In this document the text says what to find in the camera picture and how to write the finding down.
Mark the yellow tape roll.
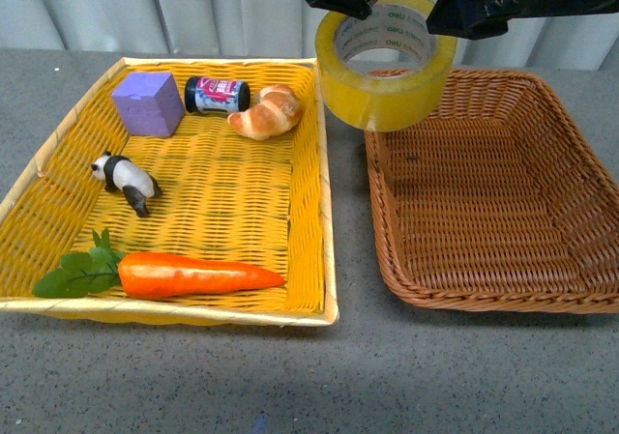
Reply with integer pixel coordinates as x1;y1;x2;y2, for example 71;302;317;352
314;0;457;132

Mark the brown woven basket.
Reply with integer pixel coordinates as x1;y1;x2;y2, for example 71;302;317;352
365;70;618;314

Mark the yellow woven basket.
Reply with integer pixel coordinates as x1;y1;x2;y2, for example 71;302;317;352
1;58;339;327

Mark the grey curtain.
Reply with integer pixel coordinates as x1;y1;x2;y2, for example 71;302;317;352
1;0;618;71

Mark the toy croissant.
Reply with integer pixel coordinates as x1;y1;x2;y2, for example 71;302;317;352
227;84;304;141

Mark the purple foam cube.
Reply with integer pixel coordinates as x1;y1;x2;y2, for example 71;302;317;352
111;72;185;137

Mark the toy panda figure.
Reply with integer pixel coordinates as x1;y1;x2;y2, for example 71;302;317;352
90;151;162;217

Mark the toy orange carrot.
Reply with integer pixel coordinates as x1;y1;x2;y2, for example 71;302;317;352
32;229;285;300

